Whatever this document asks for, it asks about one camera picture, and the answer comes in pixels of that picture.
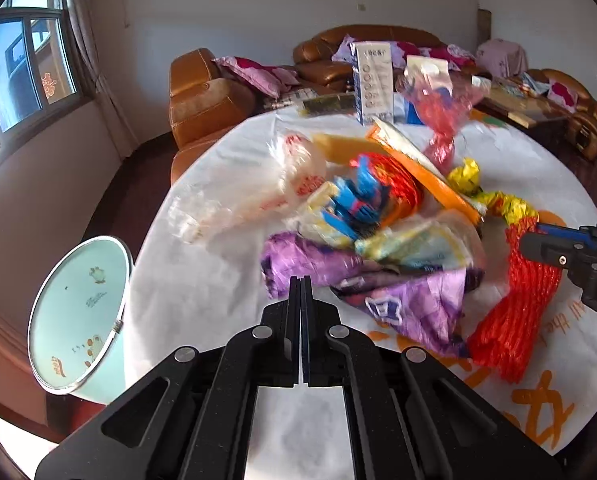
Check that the purple foil wrapper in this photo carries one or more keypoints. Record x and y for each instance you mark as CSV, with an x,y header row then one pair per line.
x,y
418,305

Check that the window with metal frame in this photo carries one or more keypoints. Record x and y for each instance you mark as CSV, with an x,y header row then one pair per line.
x,y
23,60

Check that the yellow foil wrapper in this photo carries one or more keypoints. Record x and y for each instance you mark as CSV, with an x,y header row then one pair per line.
x,y
503,205

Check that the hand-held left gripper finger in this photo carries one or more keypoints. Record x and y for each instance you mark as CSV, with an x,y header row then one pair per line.
x,y
297,330
307,330

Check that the white blue gable-top carton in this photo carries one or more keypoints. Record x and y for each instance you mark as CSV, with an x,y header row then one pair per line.
x,y
426,67

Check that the small brown leather sofa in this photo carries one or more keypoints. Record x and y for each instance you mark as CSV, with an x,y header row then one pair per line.
x,y
573,100

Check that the beige curtain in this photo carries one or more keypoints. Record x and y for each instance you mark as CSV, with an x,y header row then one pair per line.
x,y
91,45

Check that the dark flat packet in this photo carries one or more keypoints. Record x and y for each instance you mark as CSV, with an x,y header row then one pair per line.
x,y
328,104

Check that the red blue crumpled wrapper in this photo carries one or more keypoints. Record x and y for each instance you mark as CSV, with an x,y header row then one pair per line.
x,y
378,190

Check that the red mesh net bag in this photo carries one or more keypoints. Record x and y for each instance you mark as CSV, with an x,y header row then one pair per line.
x,y
523,310

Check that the long orange white packet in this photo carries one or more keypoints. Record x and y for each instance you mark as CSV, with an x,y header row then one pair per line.
x,y
428,175

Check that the light blue waste bin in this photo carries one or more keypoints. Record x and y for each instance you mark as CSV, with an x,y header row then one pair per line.
x,y
78,315

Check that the yellow printed plastic bag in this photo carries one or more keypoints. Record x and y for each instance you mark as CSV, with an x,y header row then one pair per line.
x,y
418,247

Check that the checkered cloth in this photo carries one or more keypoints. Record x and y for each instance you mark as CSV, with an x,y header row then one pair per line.
x,y
298,96

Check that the tall blue white carton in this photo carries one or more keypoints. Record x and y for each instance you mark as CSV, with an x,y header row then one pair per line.
x,y
373,80

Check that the red cellophane wrapper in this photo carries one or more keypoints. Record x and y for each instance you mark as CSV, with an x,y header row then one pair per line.
x,y
443,105

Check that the clear red-printed plastic bag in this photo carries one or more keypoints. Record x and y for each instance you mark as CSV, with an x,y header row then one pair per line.
x,y
298,160

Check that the pink floral pillow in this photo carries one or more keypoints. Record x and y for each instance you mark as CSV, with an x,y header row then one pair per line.
x,y
258,75
438,52
346,50

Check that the pink draped cloth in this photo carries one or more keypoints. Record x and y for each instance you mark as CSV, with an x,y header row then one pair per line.
x,y
500,57

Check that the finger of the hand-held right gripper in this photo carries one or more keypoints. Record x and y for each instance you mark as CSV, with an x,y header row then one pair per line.
x,y
553,250

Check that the brown leather armchair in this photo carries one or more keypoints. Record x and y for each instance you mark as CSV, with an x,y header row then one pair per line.
x,y
203,105

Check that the yellow foam block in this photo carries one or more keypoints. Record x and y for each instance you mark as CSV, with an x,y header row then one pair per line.
x,y
343,147

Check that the white orange-printed tablecloth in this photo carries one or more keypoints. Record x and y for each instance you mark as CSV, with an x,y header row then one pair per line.
x,y
218,280

